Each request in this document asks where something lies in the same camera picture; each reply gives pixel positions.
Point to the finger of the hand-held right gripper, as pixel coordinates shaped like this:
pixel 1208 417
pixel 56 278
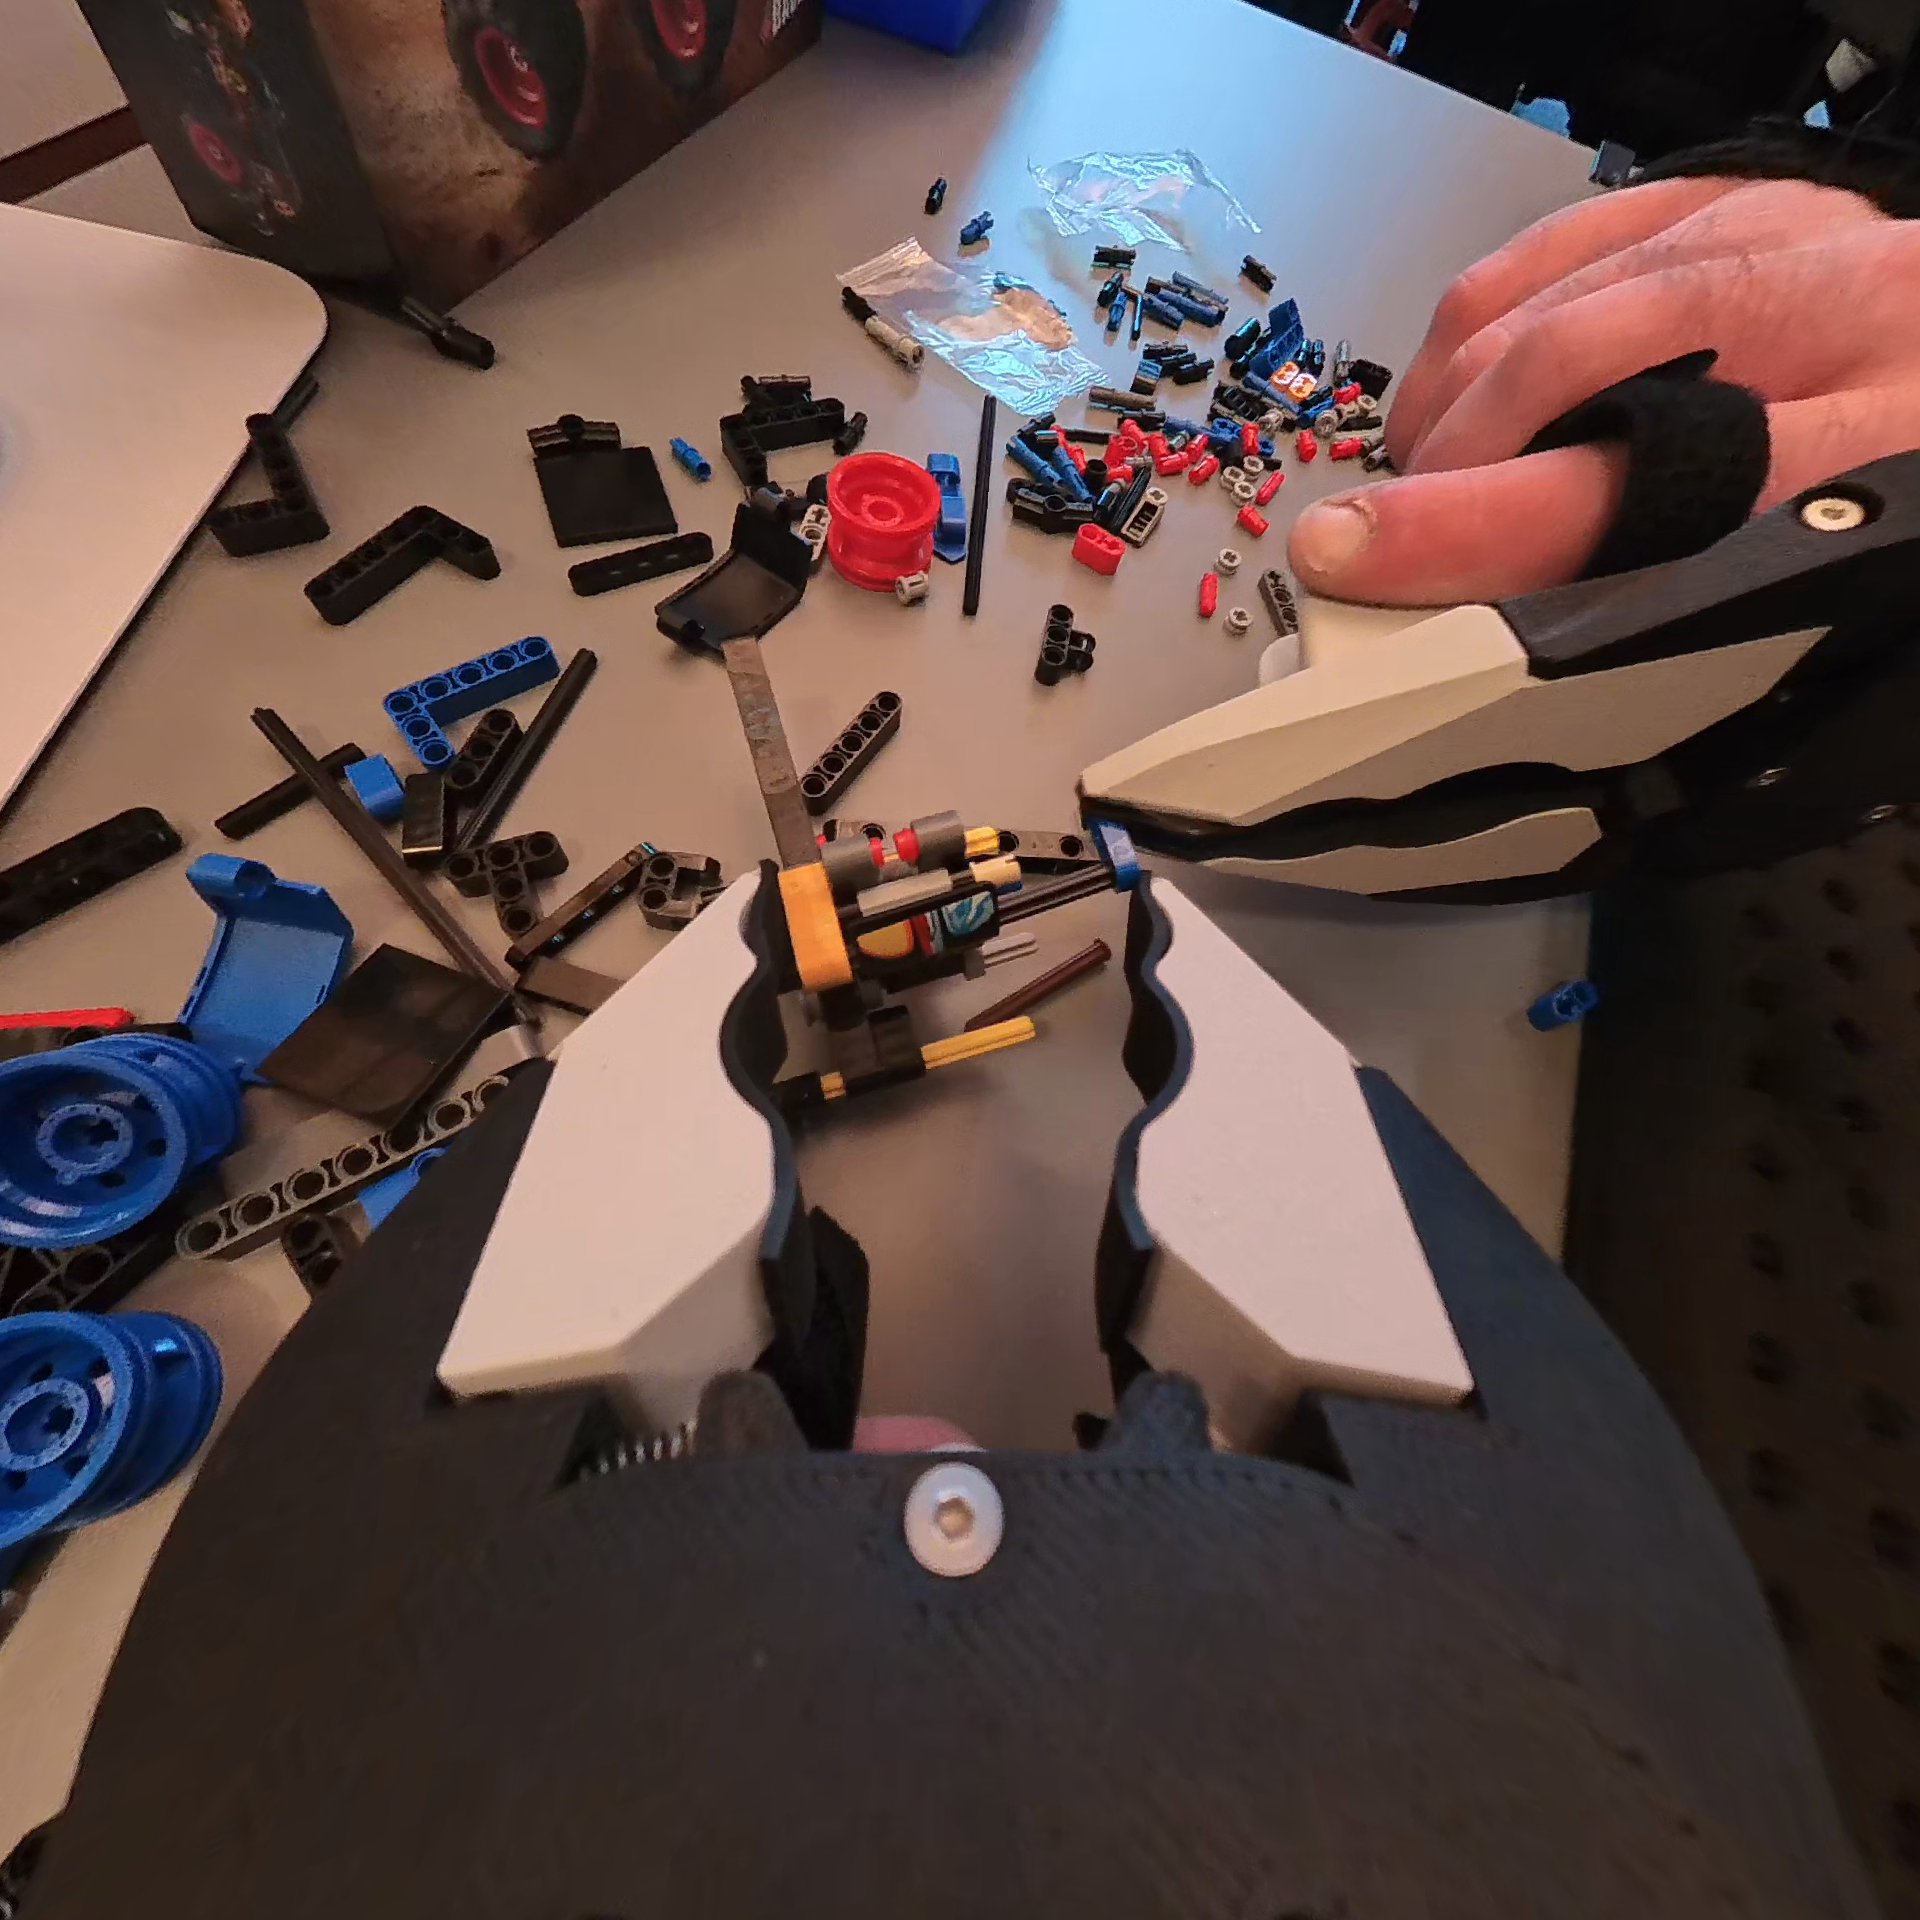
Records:
pixel 1381 733
pixel 1424 861

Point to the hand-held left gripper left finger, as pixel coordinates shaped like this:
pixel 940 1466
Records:
pixel 628 1200

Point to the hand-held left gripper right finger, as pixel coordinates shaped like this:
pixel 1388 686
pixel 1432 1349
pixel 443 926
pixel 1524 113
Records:
pixel 1290 1200

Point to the blue toy connector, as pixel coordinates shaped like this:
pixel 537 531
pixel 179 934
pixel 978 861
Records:
pixel 1114 854
pixel 1558 1004

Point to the toy brick assembly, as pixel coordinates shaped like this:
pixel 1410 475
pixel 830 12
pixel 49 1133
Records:
pixel 884 914

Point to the grey desk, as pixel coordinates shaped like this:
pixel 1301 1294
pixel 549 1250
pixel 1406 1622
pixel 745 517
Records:
pixel 1349 1019

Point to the person's right hand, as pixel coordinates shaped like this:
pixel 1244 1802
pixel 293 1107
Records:
pixel 1651 299

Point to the brown toy axle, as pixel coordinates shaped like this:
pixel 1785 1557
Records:
pixel 1050 973

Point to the black toy connector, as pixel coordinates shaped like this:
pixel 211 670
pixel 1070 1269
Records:
pixel 1061 644

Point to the pile of small toy pieces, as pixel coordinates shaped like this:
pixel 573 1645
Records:
pixel 1185 450

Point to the blue curved toy panel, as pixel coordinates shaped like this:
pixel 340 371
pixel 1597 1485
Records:
pixel 269 944

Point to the long black toy axle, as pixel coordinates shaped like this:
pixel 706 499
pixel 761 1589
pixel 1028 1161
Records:
pixel 978 509

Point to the heap of black blue beams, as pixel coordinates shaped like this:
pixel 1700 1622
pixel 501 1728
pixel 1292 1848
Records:
pixel 480 764

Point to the blue tapered toy piece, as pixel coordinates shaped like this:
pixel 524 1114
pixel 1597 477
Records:
pixel 945 504

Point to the black short toy beam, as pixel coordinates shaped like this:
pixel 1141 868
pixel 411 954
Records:
pixel 852 749

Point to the blue toy wheel hub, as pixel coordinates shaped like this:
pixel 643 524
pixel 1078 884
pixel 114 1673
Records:
pixel 89 1424
pixel 105 1140

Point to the red toy wheel hub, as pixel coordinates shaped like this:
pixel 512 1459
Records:
pixel 877 517

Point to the clear plastic bag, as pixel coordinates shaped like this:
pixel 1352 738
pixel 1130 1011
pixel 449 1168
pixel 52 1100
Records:
pixel 973 322
pixel 1141 194

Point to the black hinged toy panel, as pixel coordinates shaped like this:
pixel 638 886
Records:
pixel 598 493
pixel 733 592

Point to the black thin toy beam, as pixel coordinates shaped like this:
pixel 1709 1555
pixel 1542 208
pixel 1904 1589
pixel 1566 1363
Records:
pixel 638 565

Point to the black angled toy beam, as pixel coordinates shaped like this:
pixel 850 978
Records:
pixel 276 509
pixel 376 579

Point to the black long toy pin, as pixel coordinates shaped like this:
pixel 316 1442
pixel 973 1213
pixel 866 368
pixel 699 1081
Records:
pixel 441 329

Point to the white book stand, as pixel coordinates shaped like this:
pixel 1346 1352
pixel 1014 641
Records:
pixel 118 450

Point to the black building toy box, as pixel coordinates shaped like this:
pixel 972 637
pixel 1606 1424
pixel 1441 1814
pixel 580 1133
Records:
pixel 450 134

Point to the black toy bracket frame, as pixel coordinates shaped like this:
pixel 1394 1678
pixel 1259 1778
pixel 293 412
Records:
pixel 780 427

